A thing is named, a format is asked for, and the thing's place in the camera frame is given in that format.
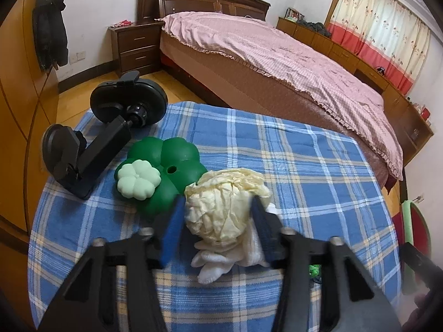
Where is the white cloth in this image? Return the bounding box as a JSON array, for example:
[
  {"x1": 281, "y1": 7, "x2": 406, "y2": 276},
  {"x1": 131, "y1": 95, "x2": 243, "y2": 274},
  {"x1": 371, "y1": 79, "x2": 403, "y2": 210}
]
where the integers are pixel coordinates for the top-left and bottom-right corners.
[{"x1": 191, "y1": 202, "x2": 288, "y2": 284}]

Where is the wooden wardrobe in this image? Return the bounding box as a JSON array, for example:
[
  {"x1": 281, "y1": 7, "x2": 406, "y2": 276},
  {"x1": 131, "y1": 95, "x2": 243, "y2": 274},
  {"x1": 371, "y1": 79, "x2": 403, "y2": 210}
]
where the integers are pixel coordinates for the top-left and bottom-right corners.
[{"x1": 0, "y1": 0, "x2": 59, "y2": 319}]

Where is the light green clover-shaped lid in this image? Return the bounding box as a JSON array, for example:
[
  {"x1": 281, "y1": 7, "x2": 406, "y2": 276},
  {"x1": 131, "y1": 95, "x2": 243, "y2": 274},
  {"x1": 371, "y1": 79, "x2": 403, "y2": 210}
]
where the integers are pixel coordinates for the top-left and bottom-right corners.
[{"x1": 117, "y1": 159, "x2": 161, "y2": 201}]

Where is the dark green clover-shaped case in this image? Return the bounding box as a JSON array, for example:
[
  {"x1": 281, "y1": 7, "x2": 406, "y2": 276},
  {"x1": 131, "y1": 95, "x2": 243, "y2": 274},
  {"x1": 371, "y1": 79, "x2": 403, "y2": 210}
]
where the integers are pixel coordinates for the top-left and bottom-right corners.
[{"x1": 115, "y1": 137, "x2": 208, "y2": 220}]

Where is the blue plaid tablecloth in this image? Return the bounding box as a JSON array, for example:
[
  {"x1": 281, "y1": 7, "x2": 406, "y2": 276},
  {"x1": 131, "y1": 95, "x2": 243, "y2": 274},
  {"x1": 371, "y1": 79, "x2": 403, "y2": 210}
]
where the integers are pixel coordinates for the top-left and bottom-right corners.
[{"x1": 28, "y1": 101, "x2": 404, "y2": 332}]

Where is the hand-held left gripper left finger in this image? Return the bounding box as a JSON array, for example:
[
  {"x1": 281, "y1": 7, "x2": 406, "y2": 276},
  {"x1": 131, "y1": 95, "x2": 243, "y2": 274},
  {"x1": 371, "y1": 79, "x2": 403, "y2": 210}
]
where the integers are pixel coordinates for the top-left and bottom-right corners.
[{"x1": 36, "y1": 197, "x2": 186, "y2": 332}]

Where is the long wooden cabinet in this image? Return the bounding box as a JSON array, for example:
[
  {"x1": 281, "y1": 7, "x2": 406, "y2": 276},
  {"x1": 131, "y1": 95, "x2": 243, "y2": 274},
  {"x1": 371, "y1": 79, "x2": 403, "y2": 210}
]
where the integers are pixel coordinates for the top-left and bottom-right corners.
[{"x1": 277, "y1": 17, "x2": 435, "y2": 167}]

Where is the dark wooden nightstand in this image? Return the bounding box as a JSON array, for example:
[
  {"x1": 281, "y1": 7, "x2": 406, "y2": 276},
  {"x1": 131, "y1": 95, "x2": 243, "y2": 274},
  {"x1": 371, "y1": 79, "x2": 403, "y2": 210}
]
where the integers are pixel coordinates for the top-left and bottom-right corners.
[{"x1": 108, "y1": 21, "x2": 166, "y2": 77}]

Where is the red bin with green rim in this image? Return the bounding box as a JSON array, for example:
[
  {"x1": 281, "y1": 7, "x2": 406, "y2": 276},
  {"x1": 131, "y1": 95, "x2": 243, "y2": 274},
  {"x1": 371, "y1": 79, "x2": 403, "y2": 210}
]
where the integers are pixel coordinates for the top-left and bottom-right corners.
[{"x1": 401, "y1": 201, "x2": 431, "y2": 295}]

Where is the cream and red curtain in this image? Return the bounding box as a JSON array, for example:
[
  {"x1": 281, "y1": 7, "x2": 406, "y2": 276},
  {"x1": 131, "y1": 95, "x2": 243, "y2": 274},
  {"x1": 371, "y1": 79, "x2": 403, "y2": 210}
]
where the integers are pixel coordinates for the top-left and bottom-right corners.
[{"x1": 325, "y1": 0, "x2": 431, "y2": 94}]

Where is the black hanging jacket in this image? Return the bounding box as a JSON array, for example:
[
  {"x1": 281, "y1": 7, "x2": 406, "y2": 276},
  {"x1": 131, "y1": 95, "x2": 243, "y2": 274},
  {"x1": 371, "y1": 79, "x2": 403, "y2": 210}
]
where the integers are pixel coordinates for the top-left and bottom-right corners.
[{"x1": 33, "y1": 0, "x2": 69, "y2": 73}]

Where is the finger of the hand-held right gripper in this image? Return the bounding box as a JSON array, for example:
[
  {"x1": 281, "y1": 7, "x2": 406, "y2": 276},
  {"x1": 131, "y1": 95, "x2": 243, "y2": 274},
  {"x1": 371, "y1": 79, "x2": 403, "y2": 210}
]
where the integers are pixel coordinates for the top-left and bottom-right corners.
[{"x1": 400, "y1": 243, "x2": 437, "y2": 293}]

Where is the dark clothes heap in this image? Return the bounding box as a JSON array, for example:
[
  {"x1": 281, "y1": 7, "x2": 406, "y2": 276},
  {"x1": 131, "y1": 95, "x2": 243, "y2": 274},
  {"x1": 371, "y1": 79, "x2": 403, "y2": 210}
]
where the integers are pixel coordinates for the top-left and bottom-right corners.
[{"x1": 296, "y1": 19, "x2": 333, "y2": 37}]

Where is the black clamp stand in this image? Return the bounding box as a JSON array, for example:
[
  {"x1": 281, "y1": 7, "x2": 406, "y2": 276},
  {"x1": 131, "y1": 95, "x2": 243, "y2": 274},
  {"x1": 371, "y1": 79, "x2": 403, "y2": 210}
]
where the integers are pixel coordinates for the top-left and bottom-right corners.
[{"x1": 42, "y1": 70, "x2": 168, "y2": 199}]

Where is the cream paper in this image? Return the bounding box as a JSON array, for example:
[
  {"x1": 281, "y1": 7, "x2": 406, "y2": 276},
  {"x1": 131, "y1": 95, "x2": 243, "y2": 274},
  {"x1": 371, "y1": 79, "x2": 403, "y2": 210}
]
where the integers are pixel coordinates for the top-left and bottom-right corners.
[{"x1": 184, "y1": 168, "x2": 271, "y2": 243}]

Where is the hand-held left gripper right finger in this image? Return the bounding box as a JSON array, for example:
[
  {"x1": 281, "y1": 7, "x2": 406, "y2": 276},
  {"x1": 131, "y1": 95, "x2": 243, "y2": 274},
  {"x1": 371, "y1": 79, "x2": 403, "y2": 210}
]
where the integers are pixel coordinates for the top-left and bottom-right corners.
[{"x1": 250, "y1": 195, "x2": 402, "y2": 332}]

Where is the bed with pink cover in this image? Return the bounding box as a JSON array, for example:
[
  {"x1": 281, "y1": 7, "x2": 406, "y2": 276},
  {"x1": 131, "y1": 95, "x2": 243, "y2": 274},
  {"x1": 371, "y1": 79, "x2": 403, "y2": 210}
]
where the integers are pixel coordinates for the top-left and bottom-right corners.
[{"x1": 154, "y1": 11, "x2": 404, "y2": 180}]

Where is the bed base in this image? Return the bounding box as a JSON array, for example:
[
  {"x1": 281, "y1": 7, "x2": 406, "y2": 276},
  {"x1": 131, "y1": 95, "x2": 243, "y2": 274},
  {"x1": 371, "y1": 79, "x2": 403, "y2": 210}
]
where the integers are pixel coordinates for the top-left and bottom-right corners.
[{"x1": 159, "y1": 29, "x2": 392, "y2": 187}]

